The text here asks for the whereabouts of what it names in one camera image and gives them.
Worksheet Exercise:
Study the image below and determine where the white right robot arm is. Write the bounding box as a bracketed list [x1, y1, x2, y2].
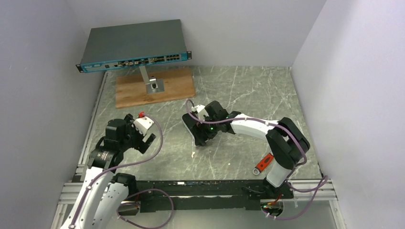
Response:
[187, 101, 310, 188]

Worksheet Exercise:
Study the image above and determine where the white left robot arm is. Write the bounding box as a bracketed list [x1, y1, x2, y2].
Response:
[61, 113, 157, 229]

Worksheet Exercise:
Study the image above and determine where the wooden base board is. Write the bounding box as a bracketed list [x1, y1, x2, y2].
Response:
[116, 68, 196, 108]

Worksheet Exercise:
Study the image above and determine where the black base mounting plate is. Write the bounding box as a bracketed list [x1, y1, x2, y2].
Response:
[124, 179, 294, 213]

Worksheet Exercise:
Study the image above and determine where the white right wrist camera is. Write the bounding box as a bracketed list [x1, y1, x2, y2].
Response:
[192, 104, 209, 121]

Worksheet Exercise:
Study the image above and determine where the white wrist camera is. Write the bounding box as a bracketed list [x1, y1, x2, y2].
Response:
[133, 112, 154, 136]
[192, 104, 209, 121]

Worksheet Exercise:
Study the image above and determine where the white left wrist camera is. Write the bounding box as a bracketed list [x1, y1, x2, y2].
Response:
[133, 112, 154, 136]

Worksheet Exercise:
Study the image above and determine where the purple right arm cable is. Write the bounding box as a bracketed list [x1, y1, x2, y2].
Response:
[185, 99, 330, 221]

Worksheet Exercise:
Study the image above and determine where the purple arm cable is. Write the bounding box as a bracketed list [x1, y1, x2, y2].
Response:
[185, 99, 330, 221]
[68, 114, 175, 229]

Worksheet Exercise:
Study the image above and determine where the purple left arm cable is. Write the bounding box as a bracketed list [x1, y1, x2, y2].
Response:
[68, 114, 175, 229]

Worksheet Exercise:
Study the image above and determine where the metal stand bracket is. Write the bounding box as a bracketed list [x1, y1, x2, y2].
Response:
[139, 65, 165, 94]

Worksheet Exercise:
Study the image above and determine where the red handled adjustable wrench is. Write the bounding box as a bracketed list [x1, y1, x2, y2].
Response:
[252, 153, 274, 176]

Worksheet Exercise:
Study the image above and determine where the aluminium rail frame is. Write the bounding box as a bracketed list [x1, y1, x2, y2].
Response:
[50, 179, 347, 229]

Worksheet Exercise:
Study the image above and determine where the grey network switch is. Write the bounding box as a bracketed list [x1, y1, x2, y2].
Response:
[76, 19, 192, 73]

